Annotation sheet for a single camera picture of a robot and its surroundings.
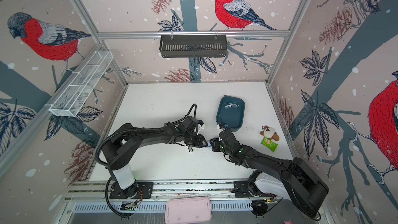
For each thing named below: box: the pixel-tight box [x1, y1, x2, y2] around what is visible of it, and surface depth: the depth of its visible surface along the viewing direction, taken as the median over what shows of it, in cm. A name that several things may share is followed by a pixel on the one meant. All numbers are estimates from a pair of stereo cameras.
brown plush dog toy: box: [259, 124, 280, 142], surface depth 92 cm
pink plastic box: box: [164, 196, 212, 224], surface depth 68 cm
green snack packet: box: [260, 136, 279, 153], surface depth 90 cm
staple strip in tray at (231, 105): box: [224, 103, 240, 109], surface depth 109 cm
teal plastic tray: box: [215, 95, 246, 133], surface depth 104 cm
